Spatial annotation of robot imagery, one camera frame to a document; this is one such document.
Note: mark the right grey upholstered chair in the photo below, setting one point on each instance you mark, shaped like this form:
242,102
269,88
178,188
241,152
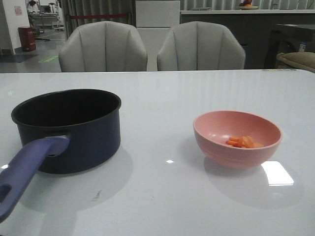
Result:
200,46

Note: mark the red trash bin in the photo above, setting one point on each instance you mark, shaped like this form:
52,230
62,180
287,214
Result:
27,39

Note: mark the dark grey sideboard counter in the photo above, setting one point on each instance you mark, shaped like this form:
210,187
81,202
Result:
251,27

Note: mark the pink plastic bowl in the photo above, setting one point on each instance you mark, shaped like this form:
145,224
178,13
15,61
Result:
213,129

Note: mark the beige sofa cushion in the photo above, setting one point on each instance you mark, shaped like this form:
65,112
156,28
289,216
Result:
296,60

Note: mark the red barrier belt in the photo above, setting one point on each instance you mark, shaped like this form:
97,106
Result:
106,16

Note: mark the dark blue saucepan purple handle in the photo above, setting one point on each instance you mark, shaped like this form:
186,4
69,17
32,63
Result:
61,132

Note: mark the grey upholstered chair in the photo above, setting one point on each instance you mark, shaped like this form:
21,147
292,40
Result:
104,46
200,46

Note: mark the fruit plate on counter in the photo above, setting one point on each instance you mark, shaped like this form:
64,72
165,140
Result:
247,5

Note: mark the left grey upholstered chair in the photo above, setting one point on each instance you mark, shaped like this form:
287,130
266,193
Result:
104,46

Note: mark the white cabinet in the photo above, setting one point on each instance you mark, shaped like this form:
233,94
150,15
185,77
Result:
153,19

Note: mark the orange ham slices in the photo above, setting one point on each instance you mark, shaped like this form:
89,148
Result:
243,142

